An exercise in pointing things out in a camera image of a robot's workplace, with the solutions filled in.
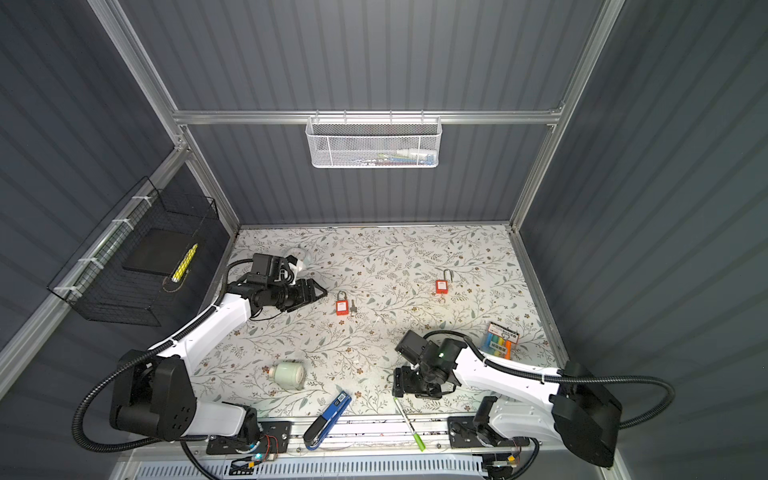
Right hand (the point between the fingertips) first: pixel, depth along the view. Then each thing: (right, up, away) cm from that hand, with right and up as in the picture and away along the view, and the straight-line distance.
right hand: (404, 397), depth 77 cm
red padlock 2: (+14, +27, +23) cm, 38 cm away
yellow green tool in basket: (-55, +33, -5) cm, 65 cm away
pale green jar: (-30, +6, -2) cm, 31 cm away
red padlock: (-19, +20, +19) cm, 34 cm away
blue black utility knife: (-21, -5, -6) cm, 22 cm away
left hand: (-25, +26, +8) cm, 36 cm away
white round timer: (-38, +38, +31) cm, 62 cm away
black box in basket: (-64, +38, -1) cm, 74 cm away
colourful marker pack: (+29, +11, +11) cm, 33 cm away
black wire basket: (-67, +32, -14) cm, 75 cm away
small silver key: (-16, +20, +20) cm, 32 cm away
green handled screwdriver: (+2, -8, -4) cm, 9 cm away
